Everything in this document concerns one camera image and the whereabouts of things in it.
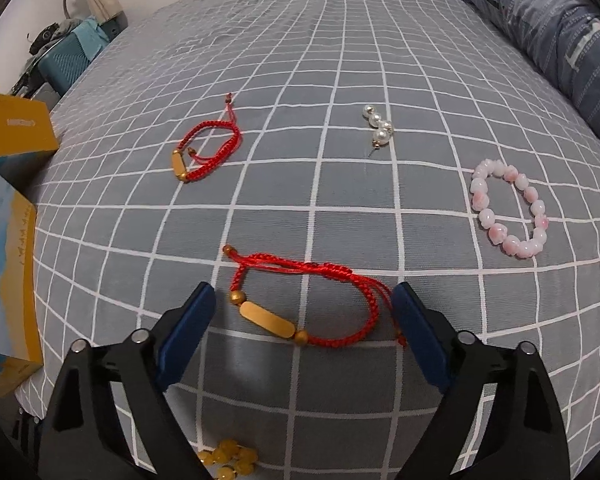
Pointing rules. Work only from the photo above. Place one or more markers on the yellow blue box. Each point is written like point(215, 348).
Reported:
point(5, 280)

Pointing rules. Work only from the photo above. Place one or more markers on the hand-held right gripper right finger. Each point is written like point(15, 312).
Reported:
point(420, 332)

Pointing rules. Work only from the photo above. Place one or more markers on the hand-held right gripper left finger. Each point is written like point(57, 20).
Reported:
point(187, 332)

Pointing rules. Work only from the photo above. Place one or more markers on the white pearl earring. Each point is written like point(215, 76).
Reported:
point(379, 124)

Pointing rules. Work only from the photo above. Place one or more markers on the grey printed quilt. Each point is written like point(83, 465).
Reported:
point(545, 25)

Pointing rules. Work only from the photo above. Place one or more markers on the grey checked bed sheet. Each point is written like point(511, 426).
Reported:
point(330, 185)

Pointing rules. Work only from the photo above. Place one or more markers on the teal ribbed suitcase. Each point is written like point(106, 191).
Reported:
point(67, 57)

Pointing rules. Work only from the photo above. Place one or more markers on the yellow cardboard box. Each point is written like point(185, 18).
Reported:
point(17, 132)

